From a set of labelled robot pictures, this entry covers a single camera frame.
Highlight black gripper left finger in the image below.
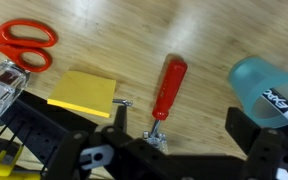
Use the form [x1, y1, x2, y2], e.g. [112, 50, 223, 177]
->
[45, 104, 172, 180]

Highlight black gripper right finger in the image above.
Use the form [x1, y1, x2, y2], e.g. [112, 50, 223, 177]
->
[225, 107, 288, 180]

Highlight red handled screwdriver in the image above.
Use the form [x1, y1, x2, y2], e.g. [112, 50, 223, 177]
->
[143, 59, 188, 151]

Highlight white dry erase marker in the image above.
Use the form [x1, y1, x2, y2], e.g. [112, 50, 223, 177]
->
[261, 88, 288, 120]

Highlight black perforated holder block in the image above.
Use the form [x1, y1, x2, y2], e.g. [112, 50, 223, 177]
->
[0, 92, 97, 168]

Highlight teal plastic cup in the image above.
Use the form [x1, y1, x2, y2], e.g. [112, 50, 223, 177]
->
[228, 57, 288, 128]

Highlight yellow sticky note pad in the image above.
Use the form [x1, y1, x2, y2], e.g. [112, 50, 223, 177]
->
[47, 71, 116, 118]

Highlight clear acrylic block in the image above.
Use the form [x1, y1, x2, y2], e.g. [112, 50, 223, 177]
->
[0, 60, 30, 118]

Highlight red handled scissors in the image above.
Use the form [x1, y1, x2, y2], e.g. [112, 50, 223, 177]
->
[0, 19, 58, 72]

